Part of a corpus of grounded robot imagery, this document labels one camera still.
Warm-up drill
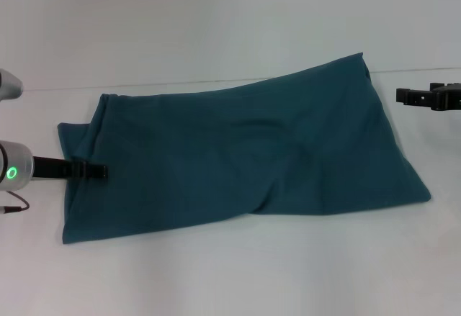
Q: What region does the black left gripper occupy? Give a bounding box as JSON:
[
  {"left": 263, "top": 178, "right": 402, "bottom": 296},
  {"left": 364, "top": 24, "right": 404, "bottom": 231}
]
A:
[{"left": 32, "top": 155, "right": 109, "bottom": 182}]

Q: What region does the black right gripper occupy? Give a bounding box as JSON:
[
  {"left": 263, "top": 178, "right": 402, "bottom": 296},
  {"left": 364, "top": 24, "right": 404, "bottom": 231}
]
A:
[{"left": 395, "top": 82, "right": 461, "bottom": 112}]

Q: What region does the teal t-shirt with white print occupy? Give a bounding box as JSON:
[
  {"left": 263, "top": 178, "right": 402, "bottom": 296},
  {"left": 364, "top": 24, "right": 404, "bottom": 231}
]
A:
[{"left": 57, "top": 52, "right": 431, "bottom": 245}]

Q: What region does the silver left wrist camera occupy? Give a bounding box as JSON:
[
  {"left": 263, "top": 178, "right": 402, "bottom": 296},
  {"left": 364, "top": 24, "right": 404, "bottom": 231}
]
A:
[{"left": 0, "top": 68, "right": 24, "bottom": 103}]

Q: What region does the black cable with silver plug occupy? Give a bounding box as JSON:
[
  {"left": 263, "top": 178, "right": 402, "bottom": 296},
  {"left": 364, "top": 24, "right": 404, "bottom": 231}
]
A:
[{"left": 0, "top": 190, "right": 30, "bottom": 217}]

